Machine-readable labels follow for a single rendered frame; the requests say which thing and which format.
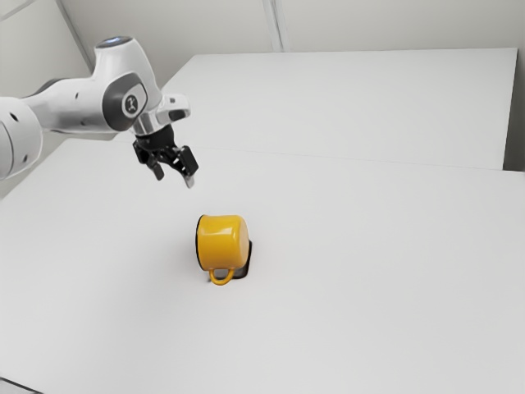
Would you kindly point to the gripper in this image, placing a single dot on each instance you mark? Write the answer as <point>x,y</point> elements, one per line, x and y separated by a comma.
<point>158,141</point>

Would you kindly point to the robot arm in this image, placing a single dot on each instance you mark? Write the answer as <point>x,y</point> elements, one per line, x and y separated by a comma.
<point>74,102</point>

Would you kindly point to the yellow enamel mug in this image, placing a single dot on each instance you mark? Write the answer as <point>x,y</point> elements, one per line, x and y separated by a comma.
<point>221,246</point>

